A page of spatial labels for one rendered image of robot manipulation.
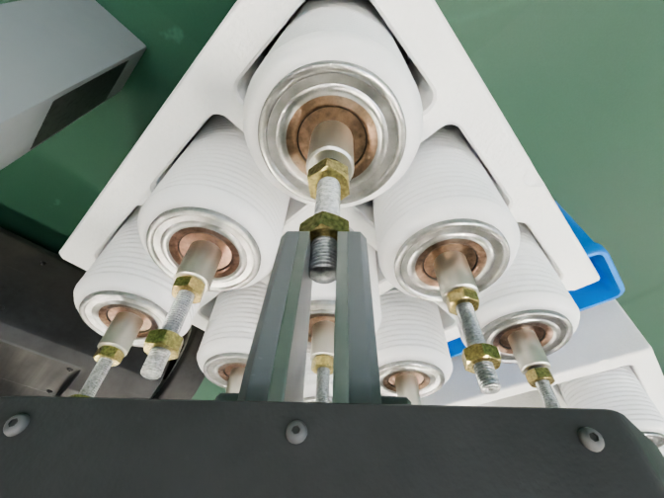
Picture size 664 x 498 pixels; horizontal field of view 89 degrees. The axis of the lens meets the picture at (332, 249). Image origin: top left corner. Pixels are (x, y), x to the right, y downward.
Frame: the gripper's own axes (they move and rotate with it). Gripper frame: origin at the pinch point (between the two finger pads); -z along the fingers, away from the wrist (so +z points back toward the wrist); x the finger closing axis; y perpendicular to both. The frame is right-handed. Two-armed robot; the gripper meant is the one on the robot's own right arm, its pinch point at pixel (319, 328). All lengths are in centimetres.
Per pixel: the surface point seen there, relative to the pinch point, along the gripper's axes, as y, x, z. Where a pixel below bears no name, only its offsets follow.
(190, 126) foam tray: 2.1, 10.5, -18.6
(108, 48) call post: -0.5, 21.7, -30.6
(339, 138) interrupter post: -1.0, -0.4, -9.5
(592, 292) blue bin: 29, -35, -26
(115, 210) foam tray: 9.7, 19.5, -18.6
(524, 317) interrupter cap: 14.4, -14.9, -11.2
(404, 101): -2.0, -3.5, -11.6
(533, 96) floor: 5.9, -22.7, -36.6
